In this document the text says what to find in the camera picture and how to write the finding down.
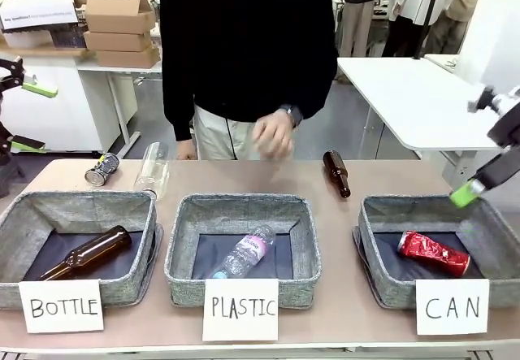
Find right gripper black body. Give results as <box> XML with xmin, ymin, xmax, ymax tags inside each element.
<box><xmin>487</xmin><ymin>107</ymin><xmax>520</xmax><ymax>150</ymax></box>

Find person's left forearm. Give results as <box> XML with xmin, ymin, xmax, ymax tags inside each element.
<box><xmin>279</xmin><ymin>59</ymin><xmax>339</xmax><ymax>129</ymax></box>

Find person's right forearm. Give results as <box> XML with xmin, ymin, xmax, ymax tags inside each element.
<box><xmin>161</xmin><ymin>59</ymin><xmax>197</xmax><ymax>144</ymax></box>

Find grey fabric basket can label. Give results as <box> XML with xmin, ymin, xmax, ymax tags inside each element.
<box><xmin>352</xmin><ymin>195</ymin><xmax>520</xmax><ymax>309</ymax></box>

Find crushed red can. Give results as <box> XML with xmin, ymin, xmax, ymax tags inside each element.
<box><xmin>396</xmin><ymin>230</ymin><xmax>471</xmax><ymax>278</ymax></box>

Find crushed dark silver can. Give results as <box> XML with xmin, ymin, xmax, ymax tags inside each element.
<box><xmin>84</xmin><ymin>152</ymin><xmax>122</xmax><ymax>186</ymax></box>

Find grey fabric basket bottle label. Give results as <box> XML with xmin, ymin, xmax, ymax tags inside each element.
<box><xmin>0</xmin><ymin>190</ymin><xmax>164</xmax><ymax>310</ymax></box>

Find white paper sign CAN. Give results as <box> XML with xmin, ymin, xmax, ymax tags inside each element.
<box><xmin>414</xmin><ymin>278</ymin><xmax>491</xmax><ymax>336</ymax></box>

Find grey fabric basket plastic label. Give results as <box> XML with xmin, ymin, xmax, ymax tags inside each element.
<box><xmin>164</xmin><ymin>193</ymin><xmax>323</xmax><ymax>309</ymax></box>

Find person's right hand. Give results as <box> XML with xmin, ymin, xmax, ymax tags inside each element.
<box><xmin>177</xmin><ymin>139</ymin><xmax>199</xmax><ymax>161</ymax></box>

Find person's left hand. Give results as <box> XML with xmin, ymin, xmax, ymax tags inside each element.
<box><xmin>252</xmin><ymin>111</ymin><xmax>296</xmax><ymax>162</ymax></box>

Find white cabinet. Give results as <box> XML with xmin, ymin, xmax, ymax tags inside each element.
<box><xmin>0</xmin><ymin>55</ymin><xmax>111</xmax><ymax>154</ymax></box>

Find wooden shelf board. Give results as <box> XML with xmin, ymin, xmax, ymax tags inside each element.
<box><xmin>0</xmin><ymin>44</ymin><xmax>98</xmax><ymax>59</ymax></box>

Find white side table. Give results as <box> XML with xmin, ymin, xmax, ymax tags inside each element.
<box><xmin>336</xmin><ymin>55</ymin><xmax>514</xmax><ymax>154</ymax></box>

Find white printed sign board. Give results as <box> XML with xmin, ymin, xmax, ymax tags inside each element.
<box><xmin>0</xmin><ymin>0</ymin><xmax>79</xmax><ymax>33</ymax></box>

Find white desk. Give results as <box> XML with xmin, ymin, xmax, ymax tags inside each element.
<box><xmin>76</xmin><ymin>59</ymin><xmax>163</xmax><ymax>146</ymax></box>

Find closed flat cardboard box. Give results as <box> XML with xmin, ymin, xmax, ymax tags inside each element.
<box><xmin>83</xmin><ymin>30</ymin><xmax>154</xmax><ymax>53</ymax></box>
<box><xmin>95</xmin><ymin>46</ymin><xmax>162</xmax><ymax>69</ymax></box>

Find bystander in tan jacket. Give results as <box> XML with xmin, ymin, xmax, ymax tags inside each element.
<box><xmin>424</xmin><ymin>0</ymin><xmax>487</xmax><ymax>56</ymax></box>

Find black tripod pole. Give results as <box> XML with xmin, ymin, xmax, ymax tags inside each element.
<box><xmin>412</xmin><ymin>0</ymin><xmax>444</xmax><ymax>61</ymax></box>

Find open cardboard box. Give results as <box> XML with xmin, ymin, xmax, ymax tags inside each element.
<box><xmin>83</xmin><ymin>0</ymin><xmax>158</xmax><ymax>35</ymax></box>

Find brown glass bottle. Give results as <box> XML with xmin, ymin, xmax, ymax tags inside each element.
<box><xmin>38</xmin><ymin>224</ymin><xmax>133</xmax><ymax>282</ymax></box>
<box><xmin>323</xmin><ymin>150</ymin><xmax>352</xmax><ymax>198</ymax></box>

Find clear plastic bottle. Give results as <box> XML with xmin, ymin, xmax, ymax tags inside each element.
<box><xmin>132</xmin><ymin>141</ymin><xmax>171</xmax><ymax>202</ymax></box>

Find bystander in black top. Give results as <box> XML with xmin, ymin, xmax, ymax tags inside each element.
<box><xmin>337</xmin><ymin>0</ymin><xmax>396</xmax><ymax>59</ymax></box>

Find white paper sign BOTTLE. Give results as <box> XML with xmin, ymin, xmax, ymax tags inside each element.
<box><xmin>18</xmin><ymin>279</ymin><xmax>105</xmax><ymax>334</ymax></box>

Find person's beige trousers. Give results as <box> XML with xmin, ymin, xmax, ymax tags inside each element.
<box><xmin>190</xmin><ymin>103</ymin><xmax>294</xmax><ymax>161</ymax></box>

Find dark wrist watch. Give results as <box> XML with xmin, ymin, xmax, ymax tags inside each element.
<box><xmin>284</xmin><ymin>106</ymin><xmax>304</xmax><ymax>128</ymax></box>

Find person's black sweater torso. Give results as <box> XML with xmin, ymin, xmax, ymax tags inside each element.
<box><xmin>160</xmin><ymin>0</ymin><xmax>339</xmax><ymax>144</ymax></box>

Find crushed plastic bottle pink label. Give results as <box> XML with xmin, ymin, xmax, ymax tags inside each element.
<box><xmin>209</xmin><ymin>225</ymin><xmax>278</xmax><ymax>280</ymax></box>

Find white paper sign PLASTIC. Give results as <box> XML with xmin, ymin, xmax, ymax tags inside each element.
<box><xmin>201</xmin><ymin>278</ymin><xmax>280</xmax><ymax>342</ymax></box>

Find black hanging cord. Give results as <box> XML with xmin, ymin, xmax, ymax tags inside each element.
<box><xmin>225</xmin><ymin>116</ymin><xmax>238</xmax><ymax>161</ymax></box>

